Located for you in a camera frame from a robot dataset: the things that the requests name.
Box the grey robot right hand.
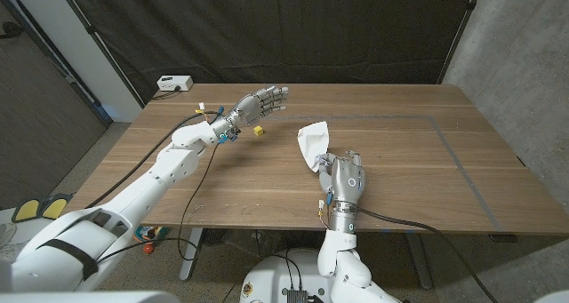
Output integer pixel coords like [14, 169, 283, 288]
[316, 149, 367, 205]

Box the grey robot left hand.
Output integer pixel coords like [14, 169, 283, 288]
[211, 85, 290, 144]

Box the white power strip box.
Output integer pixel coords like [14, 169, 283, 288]
[156, 75, 194, 92]

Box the black backdrop curtain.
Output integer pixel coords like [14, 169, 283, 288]
[57, 0, 484, 104]

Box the white robot torso base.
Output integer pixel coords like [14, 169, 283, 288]
[239, 248, 369, 303]

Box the black electronics box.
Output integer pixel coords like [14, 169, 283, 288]
[286, 288, 309, 303]

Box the white table leg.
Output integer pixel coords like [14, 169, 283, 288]
[180, 227, 204, 281]

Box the black backdrop stand pole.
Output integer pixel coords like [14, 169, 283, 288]
[437, 0, 484, 84]
[55, 0, 146, 108]

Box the yellow black foot pedal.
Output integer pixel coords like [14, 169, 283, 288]
[39, 194, 72, 221]
[12, 198, 44, 224]

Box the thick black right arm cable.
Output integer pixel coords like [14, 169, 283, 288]
[355, 207, 501, 303]

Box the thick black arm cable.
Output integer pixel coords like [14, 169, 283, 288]
[355, 207, 501, 303]
[84, 110, 221, 210]

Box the black power strip cord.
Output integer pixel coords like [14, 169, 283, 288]
[150, 85, 182, 101]

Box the thin black left wrist cable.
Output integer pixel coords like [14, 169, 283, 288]
[95, 140, 222, 264]

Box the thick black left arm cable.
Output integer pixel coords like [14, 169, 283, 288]
[84, 110, 221, 210]

